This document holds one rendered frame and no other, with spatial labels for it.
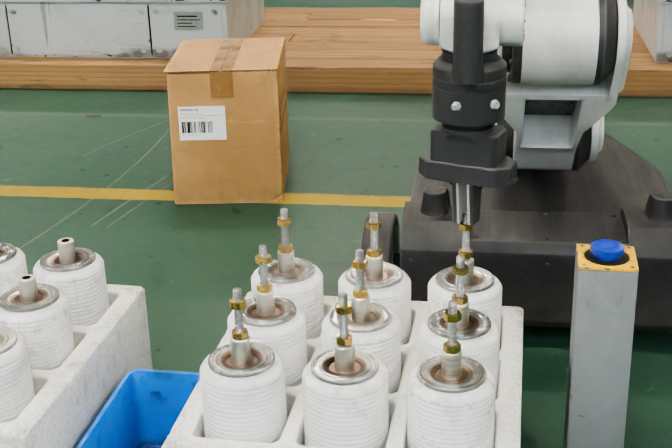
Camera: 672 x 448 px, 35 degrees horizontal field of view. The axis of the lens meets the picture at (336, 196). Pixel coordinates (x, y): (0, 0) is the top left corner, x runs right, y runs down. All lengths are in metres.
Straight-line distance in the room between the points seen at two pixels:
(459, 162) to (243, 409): 0.39
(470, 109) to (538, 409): 0.53
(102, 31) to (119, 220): 1.16
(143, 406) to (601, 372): 0.61
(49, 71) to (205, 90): 1.17
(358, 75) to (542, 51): 1.65
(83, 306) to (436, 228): 0.55
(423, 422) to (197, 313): 0.79
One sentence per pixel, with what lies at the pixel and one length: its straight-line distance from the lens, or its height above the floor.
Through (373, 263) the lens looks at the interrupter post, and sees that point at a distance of 1.39.
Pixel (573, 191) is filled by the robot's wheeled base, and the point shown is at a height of 0.17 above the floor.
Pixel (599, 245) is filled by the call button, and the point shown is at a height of 0.33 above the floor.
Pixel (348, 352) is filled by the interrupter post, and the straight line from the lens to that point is 1.18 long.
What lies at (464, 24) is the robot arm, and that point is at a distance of 1.22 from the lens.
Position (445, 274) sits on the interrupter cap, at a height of 0.25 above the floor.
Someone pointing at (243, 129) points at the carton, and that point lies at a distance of 2.29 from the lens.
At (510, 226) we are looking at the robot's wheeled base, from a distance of 1.72.
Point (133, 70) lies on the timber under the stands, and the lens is 3.28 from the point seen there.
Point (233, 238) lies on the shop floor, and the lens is 2.17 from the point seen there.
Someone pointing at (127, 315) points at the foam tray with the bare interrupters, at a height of 0.17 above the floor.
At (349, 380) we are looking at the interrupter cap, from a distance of 1.17.
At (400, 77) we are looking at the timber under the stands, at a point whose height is 0.05.
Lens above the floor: 0.86
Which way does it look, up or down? 21 degrees down
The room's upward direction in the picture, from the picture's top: 2 degrees counter-clockwise
